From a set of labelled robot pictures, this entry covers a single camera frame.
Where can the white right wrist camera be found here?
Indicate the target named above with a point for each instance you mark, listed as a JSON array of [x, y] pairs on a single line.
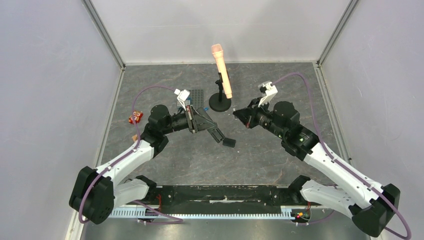
[[268, 91]]

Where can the pink toy microphone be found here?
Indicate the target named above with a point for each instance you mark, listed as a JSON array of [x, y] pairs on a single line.
[[218, 54]]

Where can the red owl toy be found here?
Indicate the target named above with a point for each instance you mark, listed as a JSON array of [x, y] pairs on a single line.
[[136, 117]]

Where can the black mounting base plate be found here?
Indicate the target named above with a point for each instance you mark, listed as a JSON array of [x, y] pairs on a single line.
[[223, 199]]

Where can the black microphone stand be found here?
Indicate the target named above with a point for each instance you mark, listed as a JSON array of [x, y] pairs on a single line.
[[218, 102]]

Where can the black battery cover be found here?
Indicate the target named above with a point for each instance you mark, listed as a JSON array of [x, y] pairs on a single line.
[[229, 142]]

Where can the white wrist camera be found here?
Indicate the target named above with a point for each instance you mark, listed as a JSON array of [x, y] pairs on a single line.
[[181, 97], [268, 91]]

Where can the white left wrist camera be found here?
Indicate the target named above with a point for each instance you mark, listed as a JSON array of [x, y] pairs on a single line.
[[181, 97]]

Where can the grey brick baseplate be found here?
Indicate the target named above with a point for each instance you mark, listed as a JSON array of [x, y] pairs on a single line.
[[196, 98]]

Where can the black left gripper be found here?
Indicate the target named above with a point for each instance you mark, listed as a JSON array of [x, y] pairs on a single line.
[[196, 122]]

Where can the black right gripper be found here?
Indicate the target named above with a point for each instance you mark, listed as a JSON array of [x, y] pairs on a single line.
[[253, 117]]

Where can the white slotted cable duct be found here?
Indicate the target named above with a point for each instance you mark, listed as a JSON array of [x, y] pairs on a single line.
[[138, 212]]

